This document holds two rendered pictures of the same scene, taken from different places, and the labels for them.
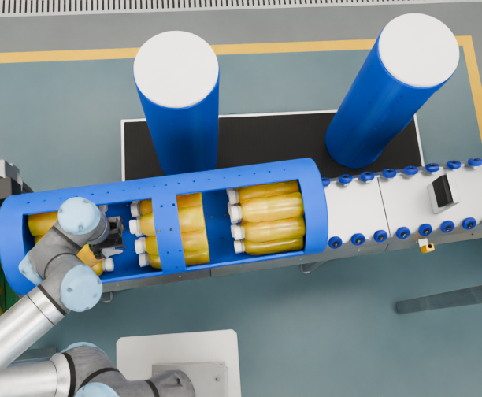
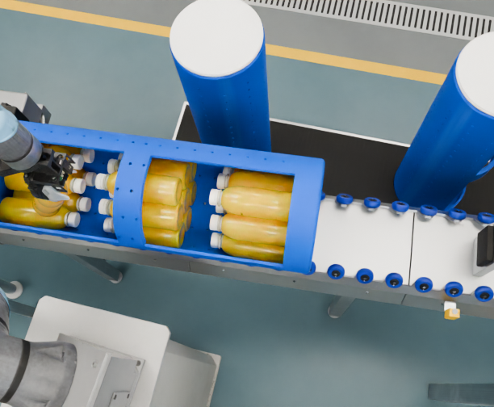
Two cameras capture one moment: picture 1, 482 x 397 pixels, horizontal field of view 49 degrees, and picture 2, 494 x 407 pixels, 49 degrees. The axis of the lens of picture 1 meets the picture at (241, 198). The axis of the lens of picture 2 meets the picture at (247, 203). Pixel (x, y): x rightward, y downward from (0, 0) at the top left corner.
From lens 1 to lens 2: 0.42 m
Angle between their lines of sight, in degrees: 12
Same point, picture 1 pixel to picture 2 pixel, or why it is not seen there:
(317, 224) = (301, 232)
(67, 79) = (149, 53)
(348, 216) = (364, 247)
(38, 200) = not seen: hidden behind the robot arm
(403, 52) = (486, 73)
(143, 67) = (182, 27)
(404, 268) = (450, 348)
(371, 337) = not seen: outside the picture
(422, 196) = (464, 249)
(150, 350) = (69, 320)
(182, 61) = (225, 28)
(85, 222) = not seen: outside the picture
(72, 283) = not seen: outside the picture
